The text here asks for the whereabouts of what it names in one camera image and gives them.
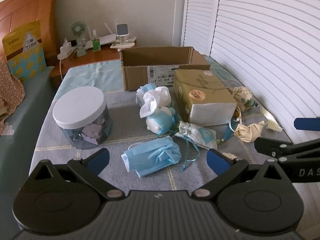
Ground cream cloth pouch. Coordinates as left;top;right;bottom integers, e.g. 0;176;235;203
234;121;265;143

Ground light blue drawstring pouch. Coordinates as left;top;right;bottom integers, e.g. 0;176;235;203
175;121;217;172

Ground blue surgical face mask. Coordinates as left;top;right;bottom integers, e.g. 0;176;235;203
121;136;182;178

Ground blue white plush toy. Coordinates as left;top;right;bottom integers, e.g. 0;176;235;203
146;106;176;135

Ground clear jar white lid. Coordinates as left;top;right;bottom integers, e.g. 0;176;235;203
53;86;113;150

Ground blue grey plaid blanket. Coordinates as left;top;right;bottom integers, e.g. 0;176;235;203
29;56;292;192

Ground gold tissue box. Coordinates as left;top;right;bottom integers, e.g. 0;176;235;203
173;69;237;127

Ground wooden nightstand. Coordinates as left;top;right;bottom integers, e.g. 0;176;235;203
50;45;120;89

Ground white louvered closet doors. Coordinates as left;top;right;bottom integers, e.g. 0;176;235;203
181;0;319;143

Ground brown dotted cloth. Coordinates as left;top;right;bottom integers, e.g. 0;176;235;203
0;56;25;133

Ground open cardboard box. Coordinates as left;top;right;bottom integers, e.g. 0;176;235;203
120;47;210;91

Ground white power strip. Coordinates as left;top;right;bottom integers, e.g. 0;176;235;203
57;38;76;60

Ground green small bottle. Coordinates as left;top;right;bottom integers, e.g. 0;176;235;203
92;29;101;52

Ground white remote control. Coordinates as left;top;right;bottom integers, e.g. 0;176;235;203
110;42;135;49

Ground white wifi router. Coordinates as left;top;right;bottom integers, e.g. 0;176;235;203
85;23;117;50

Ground yellow blue snack bag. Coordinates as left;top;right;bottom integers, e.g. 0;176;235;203
2;21;46;83

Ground small green desk fan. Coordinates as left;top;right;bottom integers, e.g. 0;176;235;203
71;21;87;57

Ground phone on white stand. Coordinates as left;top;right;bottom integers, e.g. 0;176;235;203
114;20;129;44

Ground wooden headboard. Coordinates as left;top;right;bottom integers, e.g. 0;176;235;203
0;0;60;66

